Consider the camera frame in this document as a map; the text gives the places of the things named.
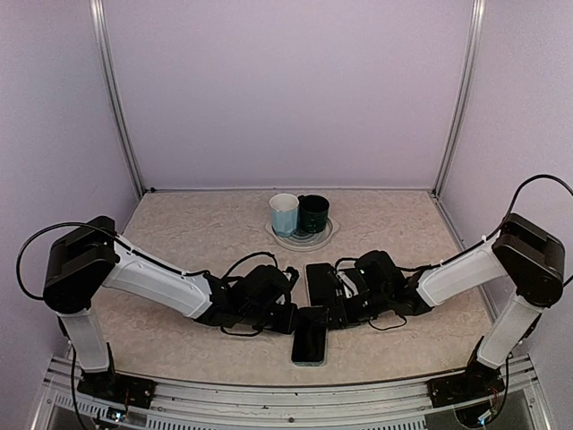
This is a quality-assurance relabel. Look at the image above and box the clear magsafe phone case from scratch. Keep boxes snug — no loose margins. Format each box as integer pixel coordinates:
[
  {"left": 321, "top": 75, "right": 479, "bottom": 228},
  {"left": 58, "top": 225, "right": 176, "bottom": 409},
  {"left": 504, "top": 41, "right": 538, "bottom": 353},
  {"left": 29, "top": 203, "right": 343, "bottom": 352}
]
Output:
[{"left": 290, "top": 305, "right": 329, "bottom": 367}]

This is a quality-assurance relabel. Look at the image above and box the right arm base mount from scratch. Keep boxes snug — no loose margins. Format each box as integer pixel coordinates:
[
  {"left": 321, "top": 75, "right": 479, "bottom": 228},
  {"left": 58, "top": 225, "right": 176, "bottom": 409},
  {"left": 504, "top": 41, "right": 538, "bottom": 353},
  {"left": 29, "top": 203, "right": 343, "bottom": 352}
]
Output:
[{"left": 426, "top": 367, "right": 505, "bottom": 408}]

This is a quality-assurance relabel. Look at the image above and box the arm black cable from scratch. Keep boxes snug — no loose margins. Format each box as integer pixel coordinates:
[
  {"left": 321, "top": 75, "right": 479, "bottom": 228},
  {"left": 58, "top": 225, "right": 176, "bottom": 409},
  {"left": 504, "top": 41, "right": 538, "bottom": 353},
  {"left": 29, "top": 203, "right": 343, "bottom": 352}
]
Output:
[
  {"left": 15, "top": 222, "right": 278, "bottom": 301},
  {"left": 333, "top": 174, "right": 573, "bottom": 288}
]

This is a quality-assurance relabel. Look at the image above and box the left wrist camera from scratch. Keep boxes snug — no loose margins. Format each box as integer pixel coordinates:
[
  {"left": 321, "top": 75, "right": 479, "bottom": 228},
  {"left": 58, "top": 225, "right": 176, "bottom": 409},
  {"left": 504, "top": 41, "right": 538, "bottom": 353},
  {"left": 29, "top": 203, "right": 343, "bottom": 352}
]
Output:
[{"left": 283, "top": 266, "right": 300, "bottom": 291}]

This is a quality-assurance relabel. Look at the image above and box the dark green mug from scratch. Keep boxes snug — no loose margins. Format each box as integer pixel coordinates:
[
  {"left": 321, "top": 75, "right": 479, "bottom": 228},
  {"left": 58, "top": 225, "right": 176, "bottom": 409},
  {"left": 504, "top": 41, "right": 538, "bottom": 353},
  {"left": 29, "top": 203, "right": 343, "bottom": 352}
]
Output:
[{"left": 298, "top": 194, "right": 330, "bottom": 234}]

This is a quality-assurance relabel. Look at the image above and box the aluminium corner post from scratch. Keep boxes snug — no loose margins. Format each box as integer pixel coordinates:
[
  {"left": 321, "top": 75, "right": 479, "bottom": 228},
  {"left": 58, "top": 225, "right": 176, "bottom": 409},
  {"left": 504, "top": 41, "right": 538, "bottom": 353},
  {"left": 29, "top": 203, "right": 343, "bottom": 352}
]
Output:
[
  {"left": 89, "top": 0, "right": 146, "bottom": 199},
  {"left": 432, "top": 0, "right": 486, "bottom": 199}
]

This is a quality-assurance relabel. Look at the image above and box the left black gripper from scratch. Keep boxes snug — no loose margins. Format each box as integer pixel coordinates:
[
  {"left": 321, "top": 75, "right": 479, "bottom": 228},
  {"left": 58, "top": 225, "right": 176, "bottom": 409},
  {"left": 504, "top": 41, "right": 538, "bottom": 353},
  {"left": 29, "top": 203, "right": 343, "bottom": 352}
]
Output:
[{"left": 242, "top": 303, "right": 304, "bottom": 336}]

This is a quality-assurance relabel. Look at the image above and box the light blue white mug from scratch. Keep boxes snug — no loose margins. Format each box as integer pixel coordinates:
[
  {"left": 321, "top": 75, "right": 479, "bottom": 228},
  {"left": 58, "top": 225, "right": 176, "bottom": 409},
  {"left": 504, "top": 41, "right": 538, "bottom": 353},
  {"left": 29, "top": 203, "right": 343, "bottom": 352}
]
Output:
[{"left": 269, "top": 193, "right": 299, "bottom": 237}]

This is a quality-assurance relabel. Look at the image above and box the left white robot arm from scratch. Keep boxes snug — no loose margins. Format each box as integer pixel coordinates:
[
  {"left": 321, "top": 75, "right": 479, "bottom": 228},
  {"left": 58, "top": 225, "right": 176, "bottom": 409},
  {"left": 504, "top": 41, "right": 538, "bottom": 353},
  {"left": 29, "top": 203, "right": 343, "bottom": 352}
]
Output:
[{"left": 43, "top": 216, "right": 299, "bottom": 399}]

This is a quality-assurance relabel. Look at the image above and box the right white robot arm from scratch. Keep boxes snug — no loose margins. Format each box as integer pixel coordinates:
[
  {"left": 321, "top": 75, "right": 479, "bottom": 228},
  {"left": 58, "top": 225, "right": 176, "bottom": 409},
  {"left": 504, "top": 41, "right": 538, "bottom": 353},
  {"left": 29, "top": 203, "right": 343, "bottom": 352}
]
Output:
[{"left": 318, "top": 213, "right": 565, "bottom": 398}]

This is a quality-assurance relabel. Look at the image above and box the left aluminium corner post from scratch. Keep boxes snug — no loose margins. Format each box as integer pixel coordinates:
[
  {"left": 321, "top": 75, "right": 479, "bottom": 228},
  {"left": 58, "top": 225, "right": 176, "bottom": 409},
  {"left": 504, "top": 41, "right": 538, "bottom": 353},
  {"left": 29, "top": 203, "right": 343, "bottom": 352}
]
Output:
[{"left": 89, "top": 0, "right": 146, "bottom": 199}]

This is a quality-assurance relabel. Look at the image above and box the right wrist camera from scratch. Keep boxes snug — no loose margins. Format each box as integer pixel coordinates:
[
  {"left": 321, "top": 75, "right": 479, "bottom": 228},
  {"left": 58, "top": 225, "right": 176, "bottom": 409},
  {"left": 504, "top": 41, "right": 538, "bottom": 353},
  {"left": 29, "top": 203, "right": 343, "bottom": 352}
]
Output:
[{"left": 335, "top": 268, "right": 368, "bottom": 298}]

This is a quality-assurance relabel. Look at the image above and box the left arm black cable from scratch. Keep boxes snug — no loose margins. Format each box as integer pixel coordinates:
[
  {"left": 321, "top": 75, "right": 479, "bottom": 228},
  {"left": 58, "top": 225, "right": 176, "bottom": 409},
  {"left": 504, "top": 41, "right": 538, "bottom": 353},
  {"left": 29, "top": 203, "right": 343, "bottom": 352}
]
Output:
[{"left": 15, "top": 222, "right": 278, "bottom": 301}]

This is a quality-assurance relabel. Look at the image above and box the clear round plate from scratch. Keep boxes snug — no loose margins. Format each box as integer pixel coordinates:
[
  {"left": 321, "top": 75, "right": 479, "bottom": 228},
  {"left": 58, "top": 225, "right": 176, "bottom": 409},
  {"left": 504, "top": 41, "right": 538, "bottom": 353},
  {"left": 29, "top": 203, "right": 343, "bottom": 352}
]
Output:
[{"left": 265, "top": 218, "right": 340, "bottom": 253}]

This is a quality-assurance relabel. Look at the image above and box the aluminium front rail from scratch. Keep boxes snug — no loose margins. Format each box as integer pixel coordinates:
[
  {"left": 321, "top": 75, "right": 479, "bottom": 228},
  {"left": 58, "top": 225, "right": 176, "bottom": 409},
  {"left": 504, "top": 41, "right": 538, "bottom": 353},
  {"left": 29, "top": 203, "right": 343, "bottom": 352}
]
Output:
[{"left": 30, "top": 356, "right": 552, "bottom": 430}]

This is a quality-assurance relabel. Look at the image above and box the right aluminium corner post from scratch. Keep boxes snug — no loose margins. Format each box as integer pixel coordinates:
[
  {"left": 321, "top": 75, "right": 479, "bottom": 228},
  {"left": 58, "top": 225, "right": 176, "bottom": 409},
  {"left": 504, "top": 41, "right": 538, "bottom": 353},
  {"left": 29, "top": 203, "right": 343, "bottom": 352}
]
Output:
[{"left": 432, "top": 0, "right": 486, "bottom": 199}]

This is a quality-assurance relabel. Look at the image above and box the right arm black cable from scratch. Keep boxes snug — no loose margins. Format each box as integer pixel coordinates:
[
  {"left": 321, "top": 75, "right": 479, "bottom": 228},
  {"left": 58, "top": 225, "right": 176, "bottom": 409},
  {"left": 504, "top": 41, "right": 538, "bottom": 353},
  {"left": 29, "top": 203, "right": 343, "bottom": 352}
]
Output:
[{"left": 333, "top": 174, "right": 573, "bottom": 288}]

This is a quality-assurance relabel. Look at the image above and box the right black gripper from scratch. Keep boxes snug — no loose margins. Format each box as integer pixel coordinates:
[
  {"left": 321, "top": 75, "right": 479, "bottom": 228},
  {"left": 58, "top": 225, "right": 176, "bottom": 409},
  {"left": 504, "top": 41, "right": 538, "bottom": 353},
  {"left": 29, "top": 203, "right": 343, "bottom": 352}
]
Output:
[{"left": 311, "top": 287, "right": 391, "bottom": 330}]

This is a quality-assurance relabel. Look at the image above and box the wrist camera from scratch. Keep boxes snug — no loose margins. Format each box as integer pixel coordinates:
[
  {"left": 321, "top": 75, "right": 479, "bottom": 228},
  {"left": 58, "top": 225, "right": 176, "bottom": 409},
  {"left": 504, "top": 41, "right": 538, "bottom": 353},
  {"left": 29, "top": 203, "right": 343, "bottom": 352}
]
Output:
[
  {"left": 283, "top": 266, "right": 300, "bottom": 291},
  {"left": 335, "top": 268, "right": 368, "bottom": 298}
]

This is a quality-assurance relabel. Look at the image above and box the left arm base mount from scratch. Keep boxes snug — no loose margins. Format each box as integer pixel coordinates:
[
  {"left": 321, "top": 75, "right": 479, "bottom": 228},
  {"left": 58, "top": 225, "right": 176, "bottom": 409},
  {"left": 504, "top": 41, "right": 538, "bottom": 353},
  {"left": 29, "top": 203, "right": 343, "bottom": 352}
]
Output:
[{"left": 77, "top": 374, "right": 156, "bottom": 409}]

